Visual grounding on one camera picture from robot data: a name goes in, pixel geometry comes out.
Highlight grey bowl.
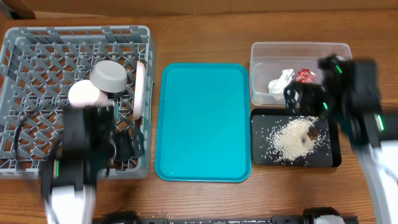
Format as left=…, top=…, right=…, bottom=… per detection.
left=90, top=60, right=127, bottom=93

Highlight rice and food scraps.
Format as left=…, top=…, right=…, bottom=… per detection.
left=258, top=116, right=330, bottom=165

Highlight teal plastic tray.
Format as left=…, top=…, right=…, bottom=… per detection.
left=155, top=63, right=252, bottom=182

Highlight grey plastic dish rack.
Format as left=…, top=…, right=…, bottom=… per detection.
left=1, top=26, right=157, bottom=179

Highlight clear plastic bin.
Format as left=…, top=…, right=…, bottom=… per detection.
left=249, top=42, right=352, bottom=107

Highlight crumpled white tissue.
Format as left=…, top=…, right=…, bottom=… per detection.
left=268, top=68, right=294, bottom=94

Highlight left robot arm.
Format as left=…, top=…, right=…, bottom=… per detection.
left=40, top=106, right=144, bottom=223

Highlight large white plate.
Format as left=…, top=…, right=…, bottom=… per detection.
left=132, top=61, right=146, bottom=121

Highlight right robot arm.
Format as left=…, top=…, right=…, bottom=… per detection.
left=284, top=54, right=397, bottom=223

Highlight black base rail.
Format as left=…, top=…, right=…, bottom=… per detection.
left=95, top=207, right=359, bottom=224

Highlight red snack wrapper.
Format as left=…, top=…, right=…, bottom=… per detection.
left=295, top=68, right=317, bottom=83

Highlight black tray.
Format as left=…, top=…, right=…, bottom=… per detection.
left=251, top=108, right=341, bottom=167

